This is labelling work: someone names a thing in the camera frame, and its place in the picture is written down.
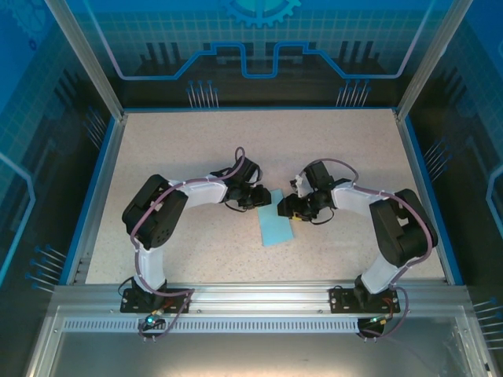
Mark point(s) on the light blue paper sheet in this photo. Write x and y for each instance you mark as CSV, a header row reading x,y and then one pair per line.
x,y
275,231

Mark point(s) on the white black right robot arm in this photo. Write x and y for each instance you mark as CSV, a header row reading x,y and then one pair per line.
x,y
349,200

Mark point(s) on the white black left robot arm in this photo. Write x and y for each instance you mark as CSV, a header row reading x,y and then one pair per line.
x,y
204,192

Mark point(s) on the grey metal shelf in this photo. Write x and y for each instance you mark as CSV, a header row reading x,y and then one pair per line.
x,y
251,357

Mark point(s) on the blue printed circuit-pattern panel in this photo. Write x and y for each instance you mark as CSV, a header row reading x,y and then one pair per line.
x,y
259,31

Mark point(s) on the blue printed side panel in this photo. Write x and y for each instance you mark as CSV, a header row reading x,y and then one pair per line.
x,y
471,137
23,157

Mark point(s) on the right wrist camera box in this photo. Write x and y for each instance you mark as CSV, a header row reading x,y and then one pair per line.
x,y
299,184

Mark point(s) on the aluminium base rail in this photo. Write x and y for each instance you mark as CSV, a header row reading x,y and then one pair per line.
x,y
259,294

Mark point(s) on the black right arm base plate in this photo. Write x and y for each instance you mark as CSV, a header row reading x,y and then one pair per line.
x,y
342,300

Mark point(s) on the aluminium side rail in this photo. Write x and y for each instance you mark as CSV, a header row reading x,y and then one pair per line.
x,y
416,176
101,188

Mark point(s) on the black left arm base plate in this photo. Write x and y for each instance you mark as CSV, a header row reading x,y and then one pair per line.
x,y
178,298

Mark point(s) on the aluminium enclosure post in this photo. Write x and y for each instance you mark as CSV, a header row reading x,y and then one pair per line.
x,y
84,59
432,59

